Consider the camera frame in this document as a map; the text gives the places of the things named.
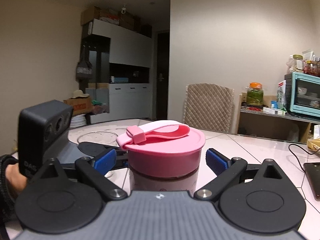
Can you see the black smartphone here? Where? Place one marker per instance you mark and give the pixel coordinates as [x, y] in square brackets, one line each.
[312, 171]

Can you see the pink Hello Kitty bottle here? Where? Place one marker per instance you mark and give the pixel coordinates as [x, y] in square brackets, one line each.
[140, 182]

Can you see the pink bottle cap with strap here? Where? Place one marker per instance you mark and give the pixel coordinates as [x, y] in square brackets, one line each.
[163, 149]

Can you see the hanging dark bag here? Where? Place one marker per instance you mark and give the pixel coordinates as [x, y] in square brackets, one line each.
[84, 67]

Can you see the cardboard box with hat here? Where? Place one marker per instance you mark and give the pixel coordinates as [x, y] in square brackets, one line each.
[80, 101]

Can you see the white and black cabinet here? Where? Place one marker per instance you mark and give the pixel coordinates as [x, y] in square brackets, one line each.
[121, 61]

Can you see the clear glass bowl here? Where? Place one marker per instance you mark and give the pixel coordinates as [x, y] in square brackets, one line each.
[106, 137]

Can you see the wooden side shelf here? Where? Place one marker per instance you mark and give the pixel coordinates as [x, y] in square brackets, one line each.
[254, 122]

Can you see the red chili jar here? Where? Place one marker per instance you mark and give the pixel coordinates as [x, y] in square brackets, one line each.
[312, 68]

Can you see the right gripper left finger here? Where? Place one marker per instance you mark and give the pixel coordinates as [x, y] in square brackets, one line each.
[92, 173]

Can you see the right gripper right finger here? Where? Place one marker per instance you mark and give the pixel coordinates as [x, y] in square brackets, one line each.
[227, 171]

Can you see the light contents glass jar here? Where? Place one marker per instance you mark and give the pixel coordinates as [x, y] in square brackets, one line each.
[295, 63]

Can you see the left hand in black sleeve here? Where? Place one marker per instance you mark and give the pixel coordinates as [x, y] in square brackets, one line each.
[12, 184]

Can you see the green pickle jar orange lid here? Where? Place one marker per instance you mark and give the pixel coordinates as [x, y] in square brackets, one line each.
[255, 94]

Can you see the teal toaster oven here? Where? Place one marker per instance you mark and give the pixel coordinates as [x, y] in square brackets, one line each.
[302, 94]

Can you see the yellow snack bag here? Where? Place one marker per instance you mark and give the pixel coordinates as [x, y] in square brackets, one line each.
[313, 145]

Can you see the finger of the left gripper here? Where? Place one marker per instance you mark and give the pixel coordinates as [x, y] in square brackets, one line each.
[92, 150]

